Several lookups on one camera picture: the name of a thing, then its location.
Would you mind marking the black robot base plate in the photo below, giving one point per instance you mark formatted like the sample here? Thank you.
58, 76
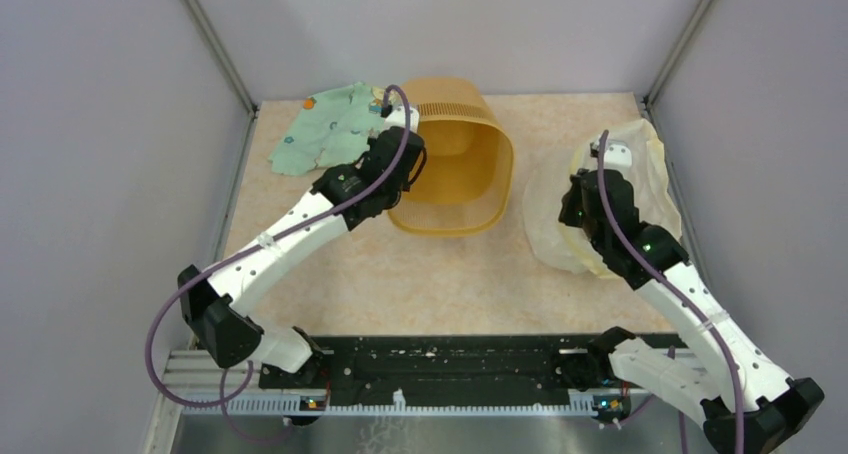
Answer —
490, 371

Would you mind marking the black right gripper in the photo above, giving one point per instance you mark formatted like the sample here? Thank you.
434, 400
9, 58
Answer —
566, 213

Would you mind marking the orange plastic trash bin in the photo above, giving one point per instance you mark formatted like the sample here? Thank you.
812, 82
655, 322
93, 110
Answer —
465, 186

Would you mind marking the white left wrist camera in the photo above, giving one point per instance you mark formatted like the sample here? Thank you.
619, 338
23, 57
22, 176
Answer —
399, 116

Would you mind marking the aluminium frame post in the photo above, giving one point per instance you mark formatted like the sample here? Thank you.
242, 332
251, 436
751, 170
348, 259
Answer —
687, 36
214, 44

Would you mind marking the green patterned cloth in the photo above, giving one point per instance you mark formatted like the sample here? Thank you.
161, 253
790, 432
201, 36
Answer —
332, 128

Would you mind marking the right aluminium frame post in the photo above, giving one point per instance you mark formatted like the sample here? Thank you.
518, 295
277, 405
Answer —
687, 36

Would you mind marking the left aluminium frame post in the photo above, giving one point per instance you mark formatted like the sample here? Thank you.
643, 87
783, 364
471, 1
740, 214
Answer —
214, 44

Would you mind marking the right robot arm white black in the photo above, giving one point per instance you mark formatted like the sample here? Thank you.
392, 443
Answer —
744, 402

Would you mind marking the translucent yellowish trash bag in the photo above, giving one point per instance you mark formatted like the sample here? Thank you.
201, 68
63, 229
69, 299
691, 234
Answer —
635, 153

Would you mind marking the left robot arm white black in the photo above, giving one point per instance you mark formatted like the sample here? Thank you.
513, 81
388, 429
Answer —
221, 309

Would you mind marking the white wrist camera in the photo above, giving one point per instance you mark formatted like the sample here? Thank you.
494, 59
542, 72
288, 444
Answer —
617, 155
399, 116

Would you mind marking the grey slotted cable duct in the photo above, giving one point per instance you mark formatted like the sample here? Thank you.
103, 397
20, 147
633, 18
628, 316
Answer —
292, 405

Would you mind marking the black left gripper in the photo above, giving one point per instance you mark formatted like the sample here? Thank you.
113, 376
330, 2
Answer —
405, 186

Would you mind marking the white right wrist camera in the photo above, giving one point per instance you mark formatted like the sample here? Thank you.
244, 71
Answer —
617, 155

